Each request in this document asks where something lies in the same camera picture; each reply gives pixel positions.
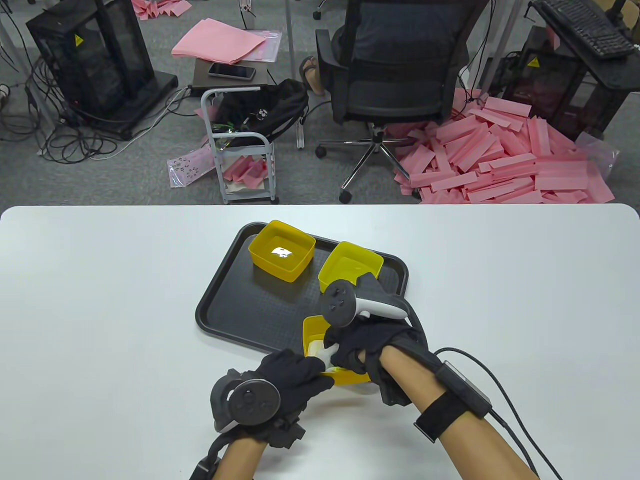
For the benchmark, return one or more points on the black mesh computer cabinet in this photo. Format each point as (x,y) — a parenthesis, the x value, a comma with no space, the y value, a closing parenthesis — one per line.
(550,85)
(100,50)

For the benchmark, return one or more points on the black keyboard shelf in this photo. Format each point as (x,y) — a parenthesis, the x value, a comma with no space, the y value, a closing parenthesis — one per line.
(620,75)

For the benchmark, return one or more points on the white rolling cart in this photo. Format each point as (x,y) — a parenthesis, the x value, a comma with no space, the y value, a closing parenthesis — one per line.
(250,196)

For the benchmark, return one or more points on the scattered pink foam pieces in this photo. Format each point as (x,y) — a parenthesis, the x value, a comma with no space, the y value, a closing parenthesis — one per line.
(160,7)

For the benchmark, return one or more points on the pink foam bundle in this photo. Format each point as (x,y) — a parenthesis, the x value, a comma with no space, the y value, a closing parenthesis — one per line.
(245,170)

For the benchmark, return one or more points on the person's right forearm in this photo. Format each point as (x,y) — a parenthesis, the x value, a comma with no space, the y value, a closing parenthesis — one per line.
(410,372)

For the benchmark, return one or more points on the amber yellow plastic food container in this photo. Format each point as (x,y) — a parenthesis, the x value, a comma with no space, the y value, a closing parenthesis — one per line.
(295,250)
(312,332)

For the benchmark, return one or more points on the black keyboard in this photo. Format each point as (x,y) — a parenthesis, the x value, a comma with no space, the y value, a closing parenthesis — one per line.
(585,25)

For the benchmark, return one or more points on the small brown side table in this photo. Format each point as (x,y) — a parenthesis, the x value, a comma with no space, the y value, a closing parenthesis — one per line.
(202,80)

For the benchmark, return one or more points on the clear flat plastic bag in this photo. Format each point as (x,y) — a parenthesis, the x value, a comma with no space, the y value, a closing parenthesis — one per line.
(272,47)

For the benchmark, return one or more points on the black backpack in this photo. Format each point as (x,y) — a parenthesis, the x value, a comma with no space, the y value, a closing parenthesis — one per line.
(270,107)

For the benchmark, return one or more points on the black handheld controller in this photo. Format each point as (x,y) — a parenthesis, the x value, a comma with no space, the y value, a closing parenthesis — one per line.
(340,302)
(250,400)

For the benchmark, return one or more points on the stack of pink sheets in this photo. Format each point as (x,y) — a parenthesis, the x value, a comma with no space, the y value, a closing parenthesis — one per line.
(215,42)

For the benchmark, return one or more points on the black plastic tray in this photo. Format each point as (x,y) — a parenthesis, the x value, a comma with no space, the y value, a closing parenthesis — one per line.
(260,310)

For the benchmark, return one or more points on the white yellow-edged dish cloth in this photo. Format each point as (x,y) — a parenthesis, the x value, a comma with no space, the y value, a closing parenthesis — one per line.
(320,352)

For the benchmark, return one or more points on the person's left forearm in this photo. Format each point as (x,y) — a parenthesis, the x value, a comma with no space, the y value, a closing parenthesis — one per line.
(242,462)

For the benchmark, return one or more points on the black sandal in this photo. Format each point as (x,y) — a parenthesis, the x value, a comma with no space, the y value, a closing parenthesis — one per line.
(306,65)

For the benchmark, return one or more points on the pink patterned plastic bag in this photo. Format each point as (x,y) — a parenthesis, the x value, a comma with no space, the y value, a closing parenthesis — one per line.
(190,167)

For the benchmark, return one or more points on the crumpled clear plastic bag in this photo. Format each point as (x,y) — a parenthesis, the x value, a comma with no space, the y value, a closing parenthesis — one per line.
(602,155)

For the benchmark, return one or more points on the lemon yellow plastic food container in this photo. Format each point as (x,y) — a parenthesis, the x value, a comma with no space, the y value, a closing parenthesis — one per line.
(345,265)

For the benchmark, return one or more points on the black smartphone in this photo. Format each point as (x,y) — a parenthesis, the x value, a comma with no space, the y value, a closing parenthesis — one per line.
(232,71)

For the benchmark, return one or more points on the person's right hand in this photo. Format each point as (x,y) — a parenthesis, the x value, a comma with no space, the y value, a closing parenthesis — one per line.
(365,340)

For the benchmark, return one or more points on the black mesh office chair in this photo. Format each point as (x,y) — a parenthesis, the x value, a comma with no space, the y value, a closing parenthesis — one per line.
(390,100)

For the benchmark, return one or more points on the person's left hand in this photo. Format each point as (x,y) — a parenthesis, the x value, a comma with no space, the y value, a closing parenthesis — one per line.
(295,375)

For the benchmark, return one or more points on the pile of pink foam strips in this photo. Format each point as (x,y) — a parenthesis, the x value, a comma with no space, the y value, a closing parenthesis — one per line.
(500,160)

